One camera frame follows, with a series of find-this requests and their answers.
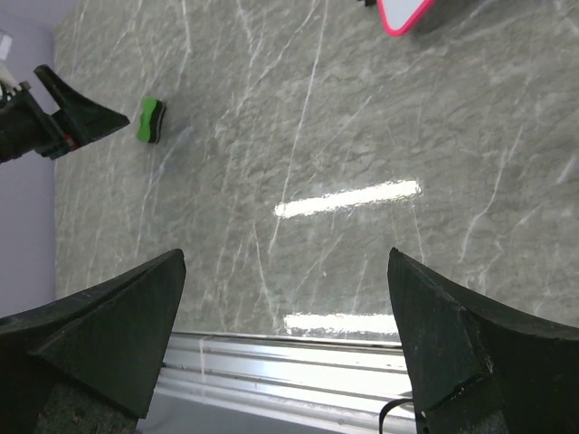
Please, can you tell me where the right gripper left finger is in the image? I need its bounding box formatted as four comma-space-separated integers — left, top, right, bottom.
1, 249, 185, 433

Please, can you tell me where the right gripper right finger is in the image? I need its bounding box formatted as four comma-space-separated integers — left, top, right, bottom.
387, 249, 578, 433

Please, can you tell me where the pink framed whiteboard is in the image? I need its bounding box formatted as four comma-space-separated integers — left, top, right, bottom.
376, 0, 435, 37

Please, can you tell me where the aluminium mounting rail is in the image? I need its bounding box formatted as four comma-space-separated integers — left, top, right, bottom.
137, 333, 416, 433

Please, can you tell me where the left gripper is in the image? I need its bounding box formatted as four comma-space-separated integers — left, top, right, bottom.
1, 65, 129, 163

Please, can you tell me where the green whiteboard eraser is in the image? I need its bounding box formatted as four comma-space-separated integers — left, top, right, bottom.
136, 97, 166, 144

